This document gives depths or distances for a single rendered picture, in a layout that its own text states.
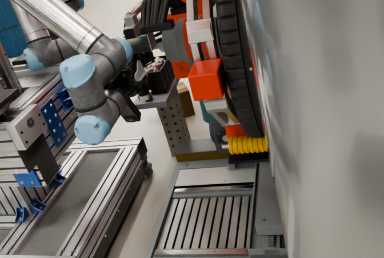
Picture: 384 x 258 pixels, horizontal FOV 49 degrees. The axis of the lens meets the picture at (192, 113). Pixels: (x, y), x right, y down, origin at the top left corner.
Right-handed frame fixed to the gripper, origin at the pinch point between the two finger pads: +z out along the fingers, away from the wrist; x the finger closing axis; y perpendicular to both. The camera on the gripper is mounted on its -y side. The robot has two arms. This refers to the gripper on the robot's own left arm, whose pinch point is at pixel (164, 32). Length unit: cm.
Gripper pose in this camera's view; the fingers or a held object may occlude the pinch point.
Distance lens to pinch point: 154.9
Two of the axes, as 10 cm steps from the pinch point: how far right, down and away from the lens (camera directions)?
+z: 8.1, -4.4, 4.0
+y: 2.2, 8.5, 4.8
